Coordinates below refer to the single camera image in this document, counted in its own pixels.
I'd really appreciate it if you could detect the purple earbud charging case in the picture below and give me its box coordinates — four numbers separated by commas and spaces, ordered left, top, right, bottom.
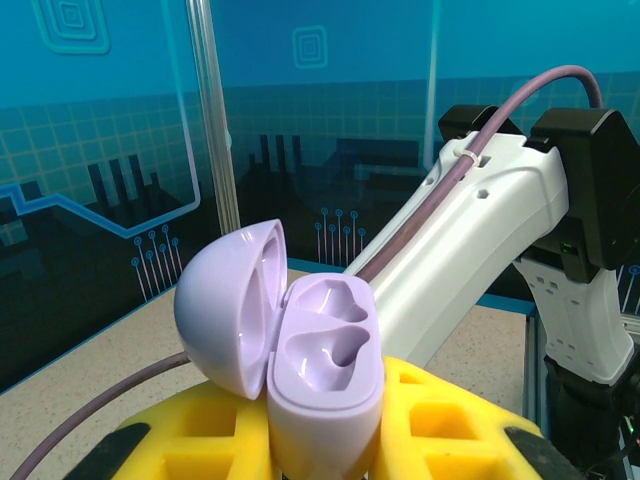
173, 218, 387, 480

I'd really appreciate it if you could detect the aluminium frame post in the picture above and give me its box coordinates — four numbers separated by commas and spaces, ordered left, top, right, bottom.
187, 0, 244, 231

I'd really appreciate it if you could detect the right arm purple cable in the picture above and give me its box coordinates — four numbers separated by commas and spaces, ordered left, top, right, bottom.
9, 64, 604, 480

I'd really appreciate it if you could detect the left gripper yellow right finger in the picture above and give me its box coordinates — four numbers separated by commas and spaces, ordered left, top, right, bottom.
372, 354, 581, 480

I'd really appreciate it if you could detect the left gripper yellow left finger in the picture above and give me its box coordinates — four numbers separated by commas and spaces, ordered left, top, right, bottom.
69, 372, 281, 480

